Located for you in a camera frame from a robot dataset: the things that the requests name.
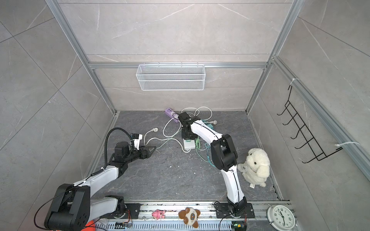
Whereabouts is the purple power strip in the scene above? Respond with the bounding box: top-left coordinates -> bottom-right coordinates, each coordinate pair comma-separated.
164,108 -> 179,123

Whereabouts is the white pastel power strip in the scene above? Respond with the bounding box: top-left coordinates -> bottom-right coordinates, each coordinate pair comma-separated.
183,139 -> 196,153

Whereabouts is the teal charger plug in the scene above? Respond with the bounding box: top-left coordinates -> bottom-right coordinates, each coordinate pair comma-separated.
204,120 -> 217,130

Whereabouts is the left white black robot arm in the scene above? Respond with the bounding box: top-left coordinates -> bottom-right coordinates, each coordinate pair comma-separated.
33,127 -> 157,231

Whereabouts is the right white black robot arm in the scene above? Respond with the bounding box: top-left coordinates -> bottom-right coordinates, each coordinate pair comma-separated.
177,112 -> 247,217

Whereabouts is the small pink plush toy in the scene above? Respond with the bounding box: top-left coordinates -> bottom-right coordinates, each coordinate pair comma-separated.
151,209 -> 165,220

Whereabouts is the white plush dog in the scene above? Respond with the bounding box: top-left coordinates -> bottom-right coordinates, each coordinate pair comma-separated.
237,148 -> 270,188

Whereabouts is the brown white plush toy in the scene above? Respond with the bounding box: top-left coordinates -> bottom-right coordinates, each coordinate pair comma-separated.
178,208 -> 201,228

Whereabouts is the white analog clock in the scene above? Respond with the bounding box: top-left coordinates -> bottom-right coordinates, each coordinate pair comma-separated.
267,205 -> 296,231

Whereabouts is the white coiled power cord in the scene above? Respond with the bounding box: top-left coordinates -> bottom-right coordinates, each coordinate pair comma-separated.
162,106 -> 217,138

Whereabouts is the white strip power cord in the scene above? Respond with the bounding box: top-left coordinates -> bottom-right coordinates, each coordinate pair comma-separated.
144,127 -> 186,151

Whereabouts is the teal cable bundle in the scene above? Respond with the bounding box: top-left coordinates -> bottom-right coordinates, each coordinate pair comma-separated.
199,141 -> 217,168

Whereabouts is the white wire mesh basket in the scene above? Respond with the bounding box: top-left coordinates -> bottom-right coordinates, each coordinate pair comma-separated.
136,64 -> 206,91

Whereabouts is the black wall hook rack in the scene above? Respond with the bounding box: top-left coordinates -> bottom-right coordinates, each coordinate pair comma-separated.
277,86 -> 343,164

